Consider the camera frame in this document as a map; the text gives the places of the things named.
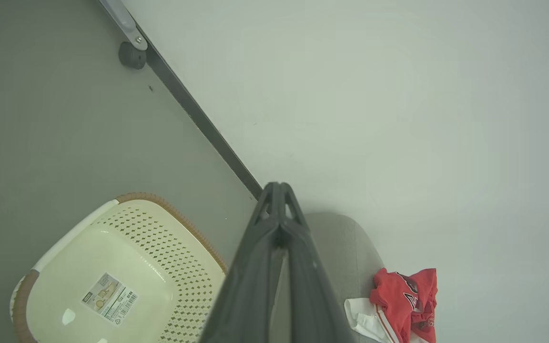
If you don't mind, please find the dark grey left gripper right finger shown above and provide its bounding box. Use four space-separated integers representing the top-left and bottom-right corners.
280 182 357 343

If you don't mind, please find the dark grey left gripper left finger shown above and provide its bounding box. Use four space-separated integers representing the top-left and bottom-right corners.
198 182 283 343

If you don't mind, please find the white garment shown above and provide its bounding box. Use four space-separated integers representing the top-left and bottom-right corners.
344 298 397 343

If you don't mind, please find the red sports jersey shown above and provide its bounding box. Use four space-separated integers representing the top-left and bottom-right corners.
370 268 420 343

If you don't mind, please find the plain red garment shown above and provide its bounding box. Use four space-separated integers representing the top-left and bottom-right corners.
409 268 438 343

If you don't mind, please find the grey fabric sofa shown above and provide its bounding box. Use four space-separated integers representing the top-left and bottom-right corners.
269 212 439 343

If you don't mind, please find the cream perforated laundry basket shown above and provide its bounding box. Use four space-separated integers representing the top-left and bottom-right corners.
10 192 230 343

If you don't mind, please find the white product label sticker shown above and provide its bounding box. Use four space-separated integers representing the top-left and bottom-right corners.
81 272 139 326

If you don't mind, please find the small black caster wheel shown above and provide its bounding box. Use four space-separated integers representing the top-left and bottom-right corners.
118 41 147 70

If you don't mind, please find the grey metal bent post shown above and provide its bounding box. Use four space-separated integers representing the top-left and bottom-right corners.
98 0 149 51

